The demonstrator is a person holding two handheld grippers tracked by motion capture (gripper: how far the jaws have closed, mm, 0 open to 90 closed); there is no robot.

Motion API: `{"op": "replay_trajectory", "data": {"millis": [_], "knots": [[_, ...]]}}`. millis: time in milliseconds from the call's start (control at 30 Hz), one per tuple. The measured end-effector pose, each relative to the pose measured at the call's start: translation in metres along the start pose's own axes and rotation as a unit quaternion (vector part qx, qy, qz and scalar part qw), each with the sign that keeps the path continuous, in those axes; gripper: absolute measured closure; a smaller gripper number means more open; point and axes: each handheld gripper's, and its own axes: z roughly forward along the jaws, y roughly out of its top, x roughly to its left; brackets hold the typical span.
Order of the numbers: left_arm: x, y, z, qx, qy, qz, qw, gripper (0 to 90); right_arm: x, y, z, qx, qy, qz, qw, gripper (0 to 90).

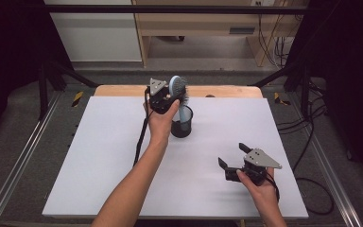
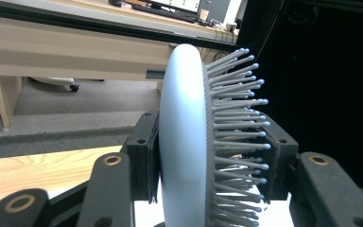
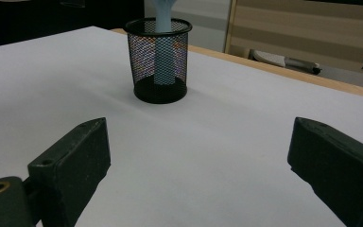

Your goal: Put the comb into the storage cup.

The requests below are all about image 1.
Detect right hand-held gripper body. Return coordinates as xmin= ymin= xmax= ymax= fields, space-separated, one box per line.
xmin=225 ymin=148 xmax=284 ymax=187

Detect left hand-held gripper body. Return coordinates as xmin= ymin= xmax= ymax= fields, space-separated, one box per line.
xmin=147 ymin=78 xmax=180 ymax=115

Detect light blue hairbrush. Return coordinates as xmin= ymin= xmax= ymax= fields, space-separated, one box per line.
xmin=168 ymin=75 xmax=190 ymax=125

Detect black mesh cup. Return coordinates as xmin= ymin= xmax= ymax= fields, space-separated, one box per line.
xmin=170 ymin=104 xmax=195 ymax=139

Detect person's left hand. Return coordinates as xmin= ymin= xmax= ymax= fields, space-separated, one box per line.
xmin=143 ymin=98 xmax=182 ymax=146

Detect person's right hand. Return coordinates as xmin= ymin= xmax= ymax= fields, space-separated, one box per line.
xmin=235 ymin=166 xmax=281 ymax=211

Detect wooden table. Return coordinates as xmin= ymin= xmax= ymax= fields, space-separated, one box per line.
xmin=94 ymin=84 xmax=264 ymax=99

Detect yellow black tape marker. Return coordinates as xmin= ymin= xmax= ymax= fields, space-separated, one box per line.
xmin=71 ymin=91 xmax=85 ymax=108
xmin=273 ymin=92 xmax=293 ymax=107

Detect white table mat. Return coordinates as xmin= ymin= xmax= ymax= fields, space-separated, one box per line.
xmin=42 ymin=96 xmax=309 ymax=220

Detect wooden desk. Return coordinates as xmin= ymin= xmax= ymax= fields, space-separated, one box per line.
xmin=131 ymin=0 xmax=310 ymax=68

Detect white cabinet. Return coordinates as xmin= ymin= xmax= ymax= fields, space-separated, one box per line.
xmin=43 ymin=0 xmax=143 ymax=62

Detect black horizontal bar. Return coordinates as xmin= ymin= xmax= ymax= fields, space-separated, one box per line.
xmin=43 ymin=4 xmax=310 ymax=15

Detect black stand legs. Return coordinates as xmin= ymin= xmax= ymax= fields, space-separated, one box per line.
xmin=37 ymin=60 xmax=99 ymax=121
xmin=249 ymin=61 xmax=314 ymax=121

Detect black curtain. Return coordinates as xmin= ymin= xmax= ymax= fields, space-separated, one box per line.
xmin=0 ymin=0 xmax=74 ymax=152
xmin=286 ymin=0 xmax=363 ymax=185

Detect right hand-held gripper cable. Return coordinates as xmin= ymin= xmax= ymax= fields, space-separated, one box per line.
xmin=265 ymin=171 xmax=281 ymax=203

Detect hand-held gripper cable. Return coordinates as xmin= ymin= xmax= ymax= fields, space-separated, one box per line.
xmin=132 ymin=87 xmax=151 ymax=168
xmin=265 ymin=171 xmax=281 ymax=203

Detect left hand-held gripper cable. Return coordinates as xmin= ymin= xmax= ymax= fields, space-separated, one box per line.
xmin=132 ymin=87 xmax=151 ymax=168

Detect black floor cables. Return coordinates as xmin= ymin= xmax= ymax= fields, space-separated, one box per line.
xmin=276 ymin=79 xmax=336 ymax=218

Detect aluminium rail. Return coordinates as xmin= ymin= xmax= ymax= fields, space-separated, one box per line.
xmin=287 ymin=94 xmax=363 ymax=227
xmin=0 ymin=91 xmax=61 ymax=227

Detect hanging desk cables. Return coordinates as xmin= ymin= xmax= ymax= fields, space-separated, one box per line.
xmin=257 ymin=13 xmax=295 ymax=69

